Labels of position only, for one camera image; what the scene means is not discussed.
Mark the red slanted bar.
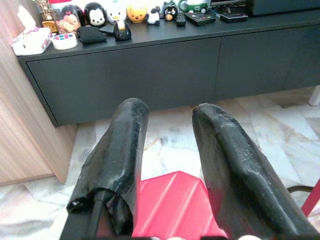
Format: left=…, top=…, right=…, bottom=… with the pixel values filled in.
left=301, top=178, right=320, bottom=217

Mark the light wooden cabinet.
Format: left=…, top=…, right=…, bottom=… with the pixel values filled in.
left=0, top=0, right=78, bottom=187

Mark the small black remote control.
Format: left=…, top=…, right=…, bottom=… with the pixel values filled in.
left=175, top=13, right=187, bottom=27

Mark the red plastic stool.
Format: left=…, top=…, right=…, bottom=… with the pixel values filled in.
left=132, top=170, right=228, bottom=238

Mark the gold figurine ornament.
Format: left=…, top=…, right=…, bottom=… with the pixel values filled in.
left=37, top=0, right=59, bottom=33

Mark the black white mouse plush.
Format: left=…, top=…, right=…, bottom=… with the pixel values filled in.
left=83, top=1, right=107, bottom=28

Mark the large black electronics box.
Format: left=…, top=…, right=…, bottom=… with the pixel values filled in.
left=251, top=0, right=320, bottom=16

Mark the black bird toy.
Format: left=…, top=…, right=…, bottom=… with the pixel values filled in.
left=162, top=0, right=179, bottom=22

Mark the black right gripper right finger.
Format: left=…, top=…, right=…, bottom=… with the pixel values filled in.
left=191, top=103, right=320, bottom=240

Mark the white duck plush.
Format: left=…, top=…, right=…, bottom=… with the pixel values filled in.
left=106, top=0, right=128, bottom=24

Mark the small panda figure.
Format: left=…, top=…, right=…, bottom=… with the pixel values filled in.
left=145, top=6, right=161, bottom=26

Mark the flat black card holder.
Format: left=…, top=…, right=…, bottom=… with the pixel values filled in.
left=98, top=23, right=116, bottom=35

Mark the black low tv cabinet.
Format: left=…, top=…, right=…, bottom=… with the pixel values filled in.
left=17, top=9, right=320, bottom=128

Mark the black fabric pouch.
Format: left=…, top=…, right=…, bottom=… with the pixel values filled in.
left=76, top=25, right=108, bottom=45

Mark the glossy black white figure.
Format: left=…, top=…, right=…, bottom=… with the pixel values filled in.
left=113, top=19, right=132, bottom=42

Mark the green white round toy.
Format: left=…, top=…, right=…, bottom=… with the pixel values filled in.
left=178, top=0, right=209, bottom=14

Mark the large black remote control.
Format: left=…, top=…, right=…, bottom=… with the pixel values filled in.
left=184, top=10, right=217, bottom=27

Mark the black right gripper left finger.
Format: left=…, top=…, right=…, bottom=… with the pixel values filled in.
left=59, top=97, right=150, bottom=240

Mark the flat black set-top box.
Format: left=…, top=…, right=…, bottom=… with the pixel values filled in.
left=219, top=11, right=249, bottom=24

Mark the white furniture leg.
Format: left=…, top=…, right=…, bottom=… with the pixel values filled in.
left=308, top=85, right=320, bottom=107

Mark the yellow bear plush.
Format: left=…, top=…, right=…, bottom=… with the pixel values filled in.
left=126, top=3, right=148, bottom=24

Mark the white patterned tissue box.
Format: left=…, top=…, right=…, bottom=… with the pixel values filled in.
left=9, top=5, right=53, bottom=56

